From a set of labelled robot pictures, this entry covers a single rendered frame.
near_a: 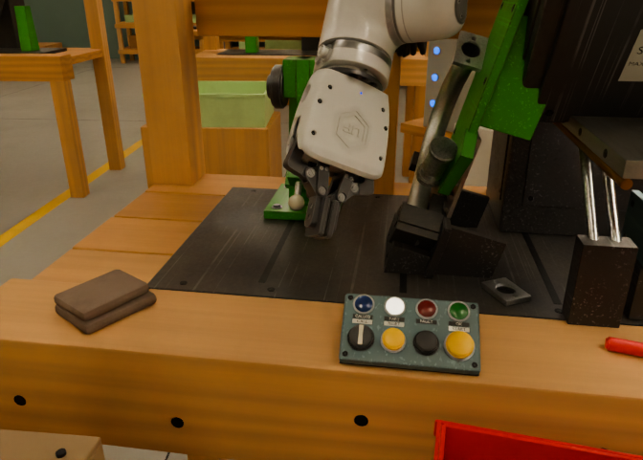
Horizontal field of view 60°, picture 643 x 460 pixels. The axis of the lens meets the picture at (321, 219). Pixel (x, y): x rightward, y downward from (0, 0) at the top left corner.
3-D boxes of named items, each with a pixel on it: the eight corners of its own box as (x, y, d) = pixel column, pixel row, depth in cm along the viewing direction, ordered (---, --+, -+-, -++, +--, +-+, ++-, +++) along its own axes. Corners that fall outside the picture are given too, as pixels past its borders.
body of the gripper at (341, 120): (327, 46, 56) (304, 150, 54) (408, 83, 60) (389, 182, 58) (295, 69, 62) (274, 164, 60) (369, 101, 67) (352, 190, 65)
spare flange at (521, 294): (531, 300, 73) (532, 295, 73) (505, 306, 72) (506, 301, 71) (504, 281, 78) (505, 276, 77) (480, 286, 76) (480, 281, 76)
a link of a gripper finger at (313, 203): (310, 164, 56) (297, 228, 55) (337, 173, 58) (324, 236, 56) (296, 169, 59) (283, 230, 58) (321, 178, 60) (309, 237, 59)
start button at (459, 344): (473, 361, 58) (475, 357, 57) (445, 358, 59) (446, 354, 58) (473, 334, 60) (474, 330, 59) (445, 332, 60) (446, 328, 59)
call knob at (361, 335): (371, 350, 60) (371, 346, 59) (347, 348, 60) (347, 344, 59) (373, 327, 61) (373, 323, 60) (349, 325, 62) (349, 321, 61)
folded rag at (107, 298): (124, 283, 77) (121, 264, 76) (159, 303, 72) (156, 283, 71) (54, 314, 70) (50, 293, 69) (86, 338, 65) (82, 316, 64)
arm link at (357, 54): (338, 27, 56) (332, 54, 55) (407, 61, 60) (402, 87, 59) (300, 55, 63) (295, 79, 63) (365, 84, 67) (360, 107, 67)
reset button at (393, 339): (404, 352, 59) (404, 348, 58) (381, 350, 60) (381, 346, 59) (405, 331, 61) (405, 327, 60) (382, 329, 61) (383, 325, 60)
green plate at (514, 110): (516, 179, 73) (589, 13, 64) (455, 161, 73) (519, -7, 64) (503, 155, 83) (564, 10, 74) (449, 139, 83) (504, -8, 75)
